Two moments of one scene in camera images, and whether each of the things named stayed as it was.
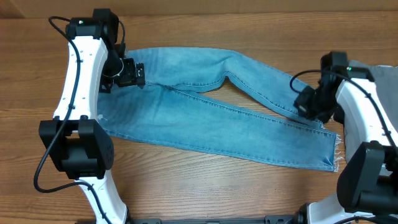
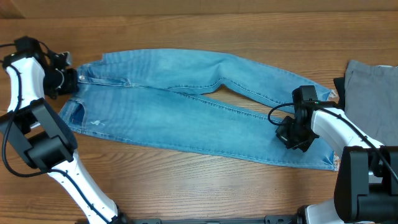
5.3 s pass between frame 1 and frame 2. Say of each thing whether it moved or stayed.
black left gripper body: moved
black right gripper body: moved
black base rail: stayed
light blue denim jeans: stayed
